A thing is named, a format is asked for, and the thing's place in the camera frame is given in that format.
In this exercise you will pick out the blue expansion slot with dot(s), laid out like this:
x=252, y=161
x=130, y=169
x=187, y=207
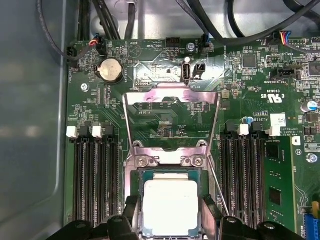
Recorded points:
x=308, y=227

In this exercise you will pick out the silver square CPU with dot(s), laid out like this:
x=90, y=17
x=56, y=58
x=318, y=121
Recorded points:
x=171, y=205

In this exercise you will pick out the CPU socket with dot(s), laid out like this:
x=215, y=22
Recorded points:
x=135, y=185

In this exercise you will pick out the black open PC case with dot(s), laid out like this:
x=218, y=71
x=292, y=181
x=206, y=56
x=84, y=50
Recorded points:
x=30, y=100

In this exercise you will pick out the square black chip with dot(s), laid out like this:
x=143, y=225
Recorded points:
x=249, y=61

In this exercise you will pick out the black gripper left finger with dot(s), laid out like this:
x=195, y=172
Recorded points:
x=131, y=220

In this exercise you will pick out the silver coin battery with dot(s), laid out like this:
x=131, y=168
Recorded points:
x=111, y=70

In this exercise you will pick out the RAM stick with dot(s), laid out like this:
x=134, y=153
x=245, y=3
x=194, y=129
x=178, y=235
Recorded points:
x=277, y=175

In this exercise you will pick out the small silver capacitor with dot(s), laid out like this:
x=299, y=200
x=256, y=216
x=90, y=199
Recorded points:
x=248, y=120

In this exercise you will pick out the internal USB port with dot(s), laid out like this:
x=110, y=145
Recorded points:
x=186, y=72

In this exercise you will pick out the metal socket cover frame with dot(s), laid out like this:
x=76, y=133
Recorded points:
x=150, y=96

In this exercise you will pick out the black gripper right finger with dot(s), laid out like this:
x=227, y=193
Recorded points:
x=210, y=220

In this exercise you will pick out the large silver capacitor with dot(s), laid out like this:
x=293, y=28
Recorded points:
x=310, y=106

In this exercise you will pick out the green motherboard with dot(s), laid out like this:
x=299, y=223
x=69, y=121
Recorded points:
x=250, y=105

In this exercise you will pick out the silver motherboard screw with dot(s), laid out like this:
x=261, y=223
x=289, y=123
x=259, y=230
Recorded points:
x=311, y=158
x=190, y=46
x=85, y=87

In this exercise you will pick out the black pin header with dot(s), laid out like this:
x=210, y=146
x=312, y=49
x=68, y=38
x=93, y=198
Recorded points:
x=200, y=70
x=173, y=42

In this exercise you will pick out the wide black board connector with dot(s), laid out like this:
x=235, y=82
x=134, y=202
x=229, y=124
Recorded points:
x=286, y=73

